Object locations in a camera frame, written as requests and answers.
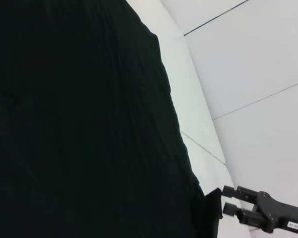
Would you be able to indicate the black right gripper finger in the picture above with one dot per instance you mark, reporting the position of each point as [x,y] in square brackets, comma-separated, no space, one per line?
[248,217]
[232,192]

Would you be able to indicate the black shirt with FREE print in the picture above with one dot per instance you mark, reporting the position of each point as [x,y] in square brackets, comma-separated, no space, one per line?
[77,124]

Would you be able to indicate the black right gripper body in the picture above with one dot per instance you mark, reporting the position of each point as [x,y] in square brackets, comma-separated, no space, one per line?
[283,215]

